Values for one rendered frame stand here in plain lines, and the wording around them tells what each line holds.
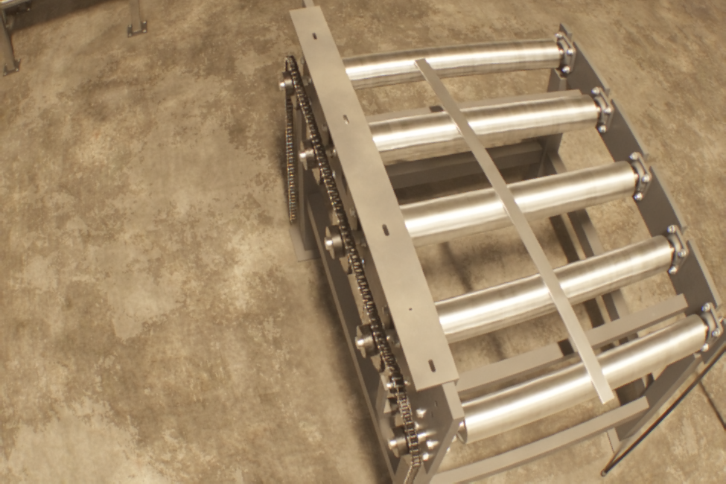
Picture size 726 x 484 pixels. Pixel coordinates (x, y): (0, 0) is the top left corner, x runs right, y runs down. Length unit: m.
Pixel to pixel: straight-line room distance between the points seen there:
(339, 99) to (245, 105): 1.68
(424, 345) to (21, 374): 1.91
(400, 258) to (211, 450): 1.30
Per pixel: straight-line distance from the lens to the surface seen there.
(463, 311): 1.93
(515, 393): 1.84
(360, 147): 1.86
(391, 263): 1.67
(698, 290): 2.24
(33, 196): 3.55
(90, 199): 3.41
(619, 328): 2.17
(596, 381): 1.90
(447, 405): 1.54
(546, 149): 3.08
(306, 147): 2.22
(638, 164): 2.40
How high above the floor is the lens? 2.56
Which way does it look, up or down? 53 degrees down
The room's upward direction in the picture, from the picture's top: 2 degrees clockwise
